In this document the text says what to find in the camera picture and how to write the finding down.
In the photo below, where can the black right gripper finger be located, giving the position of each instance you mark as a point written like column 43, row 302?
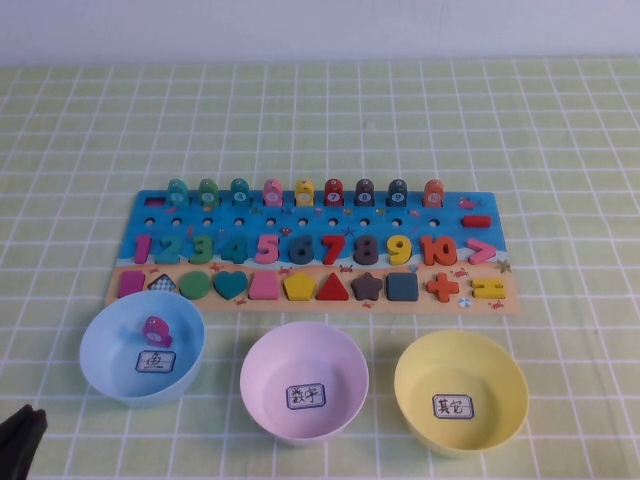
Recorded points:
column 31, row 440

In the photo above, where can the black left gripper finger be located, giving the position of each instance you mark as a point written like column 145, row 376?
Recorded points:
column 10, row 435

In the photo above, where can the magenta fish marked 1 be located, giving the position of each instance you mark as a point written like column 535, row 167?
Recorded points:
column 156, row 331

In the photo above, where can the light blue plastic bowl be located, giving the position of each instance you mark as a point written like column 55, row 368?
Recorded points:
column 110, row 350

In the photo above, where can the white label in blue bowl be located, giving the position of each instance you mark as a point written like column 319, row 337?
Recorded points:
column 156, row 361

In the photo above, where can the magenta rectangle piece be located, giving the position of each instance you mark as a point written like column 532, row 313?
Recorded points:
column 131, row 282

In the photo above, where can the magenta number 1 piece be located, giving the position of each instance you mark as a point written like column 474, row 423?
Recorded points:
column 143, row 249

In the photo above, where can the green circle piece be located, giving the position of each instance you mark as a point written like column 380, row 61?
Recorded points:
column 195, row 285

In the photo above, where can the teal number 2 piece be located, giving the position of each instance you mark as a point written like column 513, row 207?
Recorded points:
column 167, row 257

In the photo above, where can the teal heart piece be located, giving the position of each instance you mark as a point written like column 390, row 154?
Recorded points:
column 231, row 284

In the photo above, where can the green number 3 piece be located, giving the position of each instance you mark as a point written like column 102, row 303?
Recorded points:
column 204, row 249

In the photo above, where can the white label in pink bowl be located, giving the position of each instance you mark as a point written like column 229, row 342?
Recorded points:
column 305, row 397

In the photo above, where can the pink trapezoid piece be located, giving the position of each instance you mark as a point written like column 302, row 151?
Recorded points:
column 264, row 287

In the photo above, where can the pink plastic bowl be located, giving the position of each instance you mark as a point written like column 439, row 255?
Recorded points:
column 300, row 360

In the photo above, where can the teal number 4 piece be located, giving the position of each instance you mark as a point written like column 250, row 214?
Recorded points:
column 239, row 250

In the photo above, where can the pink number 5 piece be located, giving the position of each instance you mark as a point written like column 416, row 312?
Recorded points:
column 267, row 249

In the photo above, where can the yellow pentagon piece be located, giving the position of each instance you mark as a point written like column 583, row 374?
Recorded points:
column 300, row 286

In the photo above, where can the slate number 6 piece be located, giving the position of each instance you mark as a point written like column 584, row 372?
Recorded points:
column 301, row 255

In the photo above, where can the red triangle piece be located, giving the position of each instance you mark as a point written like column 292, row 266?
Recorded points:
column 333, row 290

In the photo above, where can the red number 7 piece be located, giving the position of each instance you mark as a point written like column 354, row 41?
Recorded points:
column 335, row 247

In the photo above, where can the blue beach puzzle board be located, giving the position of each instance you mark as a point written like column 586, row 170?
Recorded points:
column 320, row 222

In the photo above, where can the brown star piece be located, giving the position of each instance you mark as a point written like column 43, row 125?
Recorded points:
column 367, row 286

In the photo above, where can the brown number 8 piece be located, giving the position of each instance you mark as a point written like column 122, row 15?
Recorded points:
column 366, row 257

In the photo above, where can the slate square piece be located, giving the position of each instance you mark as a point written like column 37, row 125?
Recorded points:
column 402, row 287

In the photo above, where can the yellow number 9 piece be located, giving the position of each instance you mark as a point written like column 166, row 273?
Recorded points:
column 400, row 242

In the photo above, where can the white label in yellow bowl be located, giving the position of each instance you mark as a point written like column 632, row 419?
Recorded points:
column 453, row 406

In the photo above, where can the yellow plastic bowl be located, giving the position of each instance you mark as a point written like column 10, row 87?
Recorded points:
column 455, row 370

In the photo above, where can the orange plus sign piece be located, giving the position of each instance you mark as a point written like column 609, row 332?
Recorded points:
column 442, row 287

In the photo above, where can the orange number 10 piece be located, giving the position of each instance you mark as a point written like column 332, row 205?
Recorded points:
column 431, row 250

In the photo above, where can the yellow equals sign piece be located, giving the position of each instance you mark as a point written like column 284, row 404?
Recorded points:
column 488, row 284

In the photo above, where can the pink greater-than sign piece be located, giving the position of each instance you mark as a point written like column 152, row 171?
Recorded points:
column 487, row 251

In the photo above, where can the red minus sign piece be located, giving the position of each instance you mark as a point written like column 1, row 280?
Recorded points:
column 477, row 221

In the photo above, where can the teal fish marked 2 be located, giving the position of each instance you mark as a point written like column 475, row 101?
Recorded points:
column 177, row 192

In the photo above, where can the green fish marked 3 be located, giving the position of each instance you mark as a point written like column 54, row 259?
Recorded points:
column 208, row 192

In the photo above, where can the teal fish marked 4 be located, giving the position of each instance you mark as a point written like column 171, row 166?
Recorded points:
column 240, row 192

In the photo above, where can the pink fish marked 5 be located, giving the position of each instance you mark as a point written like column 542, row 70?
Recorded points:
column 273, row 192

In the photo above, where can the yellow fish marked 6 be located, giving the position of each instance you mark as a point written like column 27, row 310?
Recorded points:
column 304, row 192

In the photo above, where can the red fish marked 7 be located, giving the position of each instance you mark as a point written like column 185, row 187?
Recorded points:
column 334, row 192

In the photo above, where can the brown fish marked 8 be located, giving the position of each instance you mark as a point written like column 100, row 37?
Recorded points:
column 365, row 192

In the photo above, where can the slate fish marked 9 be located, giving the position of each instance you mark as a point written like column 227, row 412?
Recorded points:
column 397, row 192

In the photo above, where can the green checkered tablecloth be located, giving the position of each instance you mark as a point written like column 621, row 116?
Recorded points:
column 350, row 125

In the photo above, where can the orange fish marked 10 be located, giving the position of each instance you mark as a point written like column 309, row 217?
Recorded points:
column 434, row 192

